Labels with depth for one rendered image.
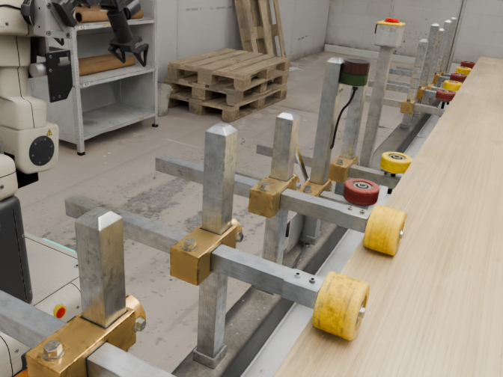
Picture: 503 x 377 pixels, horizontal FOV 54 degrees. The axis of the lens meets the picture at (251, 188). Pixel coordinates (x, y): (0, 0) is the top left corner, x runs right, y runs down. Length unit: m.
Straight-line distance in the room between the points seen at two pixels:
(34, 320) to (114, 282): 0.11
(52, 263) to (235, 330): 1.12
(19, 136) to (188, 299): 0.99
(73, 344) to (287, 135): 0.54
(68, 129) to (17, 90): 2.02
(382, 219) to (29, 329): 0.56
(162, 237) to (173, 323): 1.33
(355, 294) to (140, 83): 3.85
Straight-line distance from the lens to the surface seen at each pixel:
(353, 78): 1.11
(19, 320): 0.64
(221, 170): 0.71
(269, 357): 1.06
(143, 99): 4.39
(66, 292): 1.84
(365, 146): 1.70
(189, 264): 0.71
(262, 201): 0.91
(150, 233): 0.79
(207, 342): 0.89
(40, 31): 1.58
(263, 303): 1.07
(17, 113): 1.72
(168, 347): 1.99
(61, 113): 3.76
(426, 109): 2.36
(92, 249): 0.54
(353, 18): 9.15
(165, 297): 2.22
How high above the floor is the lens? 1.35
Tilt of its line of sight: 25 degrees down
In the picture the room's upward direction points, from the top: 5 degrees clockwise
